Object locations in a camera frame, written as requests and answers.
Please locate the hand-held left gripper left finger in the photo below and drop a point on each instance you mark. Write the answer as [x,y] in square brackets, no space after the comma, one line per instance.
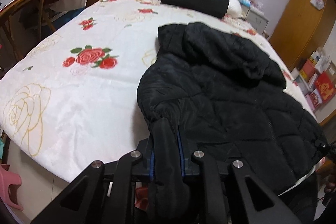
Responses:
[123,187]

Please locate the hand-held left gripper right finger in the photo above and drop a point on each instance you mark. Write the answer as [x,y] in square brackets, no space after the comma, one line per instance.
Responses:
[210,182]

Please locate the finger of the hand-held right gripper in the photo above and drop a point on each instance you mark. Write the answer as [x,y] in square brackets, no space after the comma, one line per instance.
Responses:
[328,150]

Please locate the black hooded puffer jacket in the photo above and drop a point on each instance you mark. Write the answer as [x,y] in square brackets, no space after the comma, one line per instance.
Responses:
[223,95]

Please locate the person's right hand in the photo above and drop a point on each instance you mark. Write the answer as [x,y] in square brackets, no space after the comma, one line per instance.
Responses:
[329,184]

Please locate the pink patterned box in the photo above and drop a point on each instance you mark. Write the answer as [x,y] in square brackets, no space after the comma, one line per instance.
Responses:
[315,100]

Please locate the red gift box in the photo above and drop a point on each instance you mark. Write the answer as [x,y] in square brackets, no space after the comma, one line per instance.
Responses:
[325,87]

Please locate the clear plastic container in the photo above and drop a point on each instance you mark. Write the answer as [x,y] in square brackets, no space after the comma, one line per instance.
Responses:
[300,82]

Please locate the orange box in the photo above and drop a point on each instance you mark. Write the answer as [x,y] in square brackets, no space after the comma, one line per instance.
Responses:
[307,69]

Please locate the white floral quilt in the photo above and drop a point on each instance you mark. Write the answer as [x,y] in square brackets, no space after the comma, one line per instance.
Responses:
[78,108]

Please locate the pink plastic stool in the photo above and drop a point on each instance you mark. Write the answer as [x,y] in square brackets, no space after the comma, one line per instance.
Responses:
[10,184]

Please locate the plain wooden wardrobe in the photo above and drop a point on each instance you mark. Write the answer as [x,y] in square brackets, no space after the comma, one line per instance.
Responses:
[296,24]

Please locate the white nightstand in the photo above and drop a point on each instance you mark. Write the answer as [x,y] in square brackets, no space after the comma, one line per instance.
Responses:
[258,19]

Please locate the teal tissue pack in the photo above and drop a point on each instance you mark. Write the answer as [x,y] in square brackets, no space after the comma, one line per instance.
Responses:
[244,1]

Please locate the black folded cloth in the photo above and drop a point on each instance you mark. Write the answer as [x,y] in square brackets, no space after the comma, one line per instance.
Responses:
[194,1]

